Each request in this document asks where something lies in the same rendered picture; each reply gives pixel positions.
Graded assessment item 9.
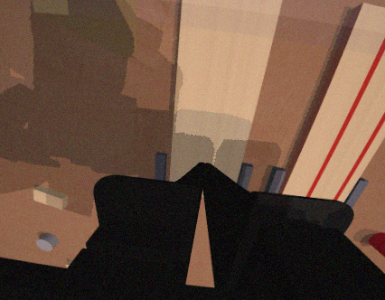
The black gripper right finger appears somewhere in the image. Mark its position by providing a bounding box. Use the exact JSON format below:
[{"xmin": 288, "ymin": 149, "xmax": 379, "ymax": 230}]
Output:
[{"xmin": 203, "ymin": 163, "xmax": 354, "ymax": 290}]

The tan rectangular block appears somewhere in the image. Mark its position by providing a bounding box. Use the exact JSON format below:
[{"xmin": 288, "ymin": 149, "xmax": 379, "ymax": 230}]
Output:
[{"xmin": 33, "ymin": 185, "xmax": 68, "ymax": 210}]

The grey cylinder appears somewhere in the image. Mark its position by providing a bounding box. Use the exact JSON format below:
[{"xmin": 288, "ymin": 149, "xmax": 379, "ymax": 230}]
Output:
[{"xmin": 36, "ymin": 233, "xmax": 59, "ymax": 251}]

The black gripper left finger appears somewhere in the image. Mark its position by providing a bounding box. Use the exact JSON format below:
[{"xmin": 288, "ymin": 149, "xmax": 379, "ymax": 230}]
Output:
[{"xmin": 94, "ymin": 162, "xmax": 206, "ymax": 283}]

